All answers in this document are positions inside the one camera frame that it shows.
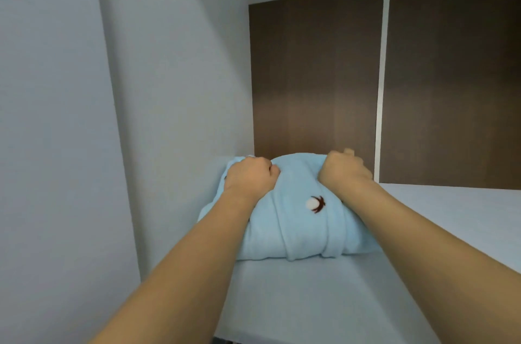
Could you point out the person's left hand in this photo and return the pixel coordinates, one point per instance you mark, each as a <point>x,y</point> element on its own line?
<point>252,181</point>

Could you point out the person's right hand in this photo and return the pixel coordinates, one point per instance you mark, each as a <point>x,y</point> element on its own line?
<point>346,173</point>

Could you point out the light blue cotton-print garment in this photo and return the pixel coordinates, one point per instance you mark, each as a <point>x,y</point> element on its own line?
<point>301,226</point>

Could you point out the white wardrobe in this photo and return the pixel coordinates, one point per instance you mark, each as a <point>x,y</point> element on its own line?
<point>179,71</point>

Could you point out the person's right forearm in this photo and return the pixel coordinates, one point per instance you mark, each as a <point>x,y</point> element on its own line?
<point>439,266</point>

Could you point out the person's left forearm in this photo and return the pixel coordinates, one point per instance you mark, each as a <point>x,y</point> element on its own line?
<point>179,291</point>

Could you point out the white wardrobe shelf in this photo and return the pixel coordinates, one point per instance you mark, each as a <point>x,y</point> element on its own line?
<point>472,209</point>

